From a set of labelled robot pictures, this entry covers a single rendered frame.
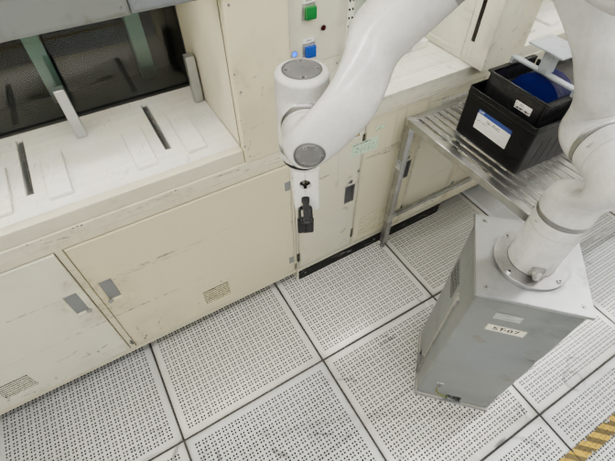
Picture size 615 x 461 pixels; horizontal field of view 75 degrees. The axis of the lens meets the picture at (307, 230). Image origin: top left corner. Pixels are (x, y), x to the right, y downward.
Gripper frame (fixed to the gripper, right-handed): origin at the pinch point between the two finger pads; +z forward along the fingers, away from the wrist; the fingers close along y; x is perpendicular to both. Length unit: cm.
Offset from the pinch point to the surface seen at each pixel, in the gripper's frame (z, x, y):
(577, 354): 102, -114, 1
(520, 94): 5, -68, 45
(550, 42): -7, -76, 54
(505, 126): 13, -65, 42
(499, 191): 26, -62, 26
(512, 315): 32, -53, -11
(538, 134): 11, -71, 34
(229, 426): 101, 30, -15
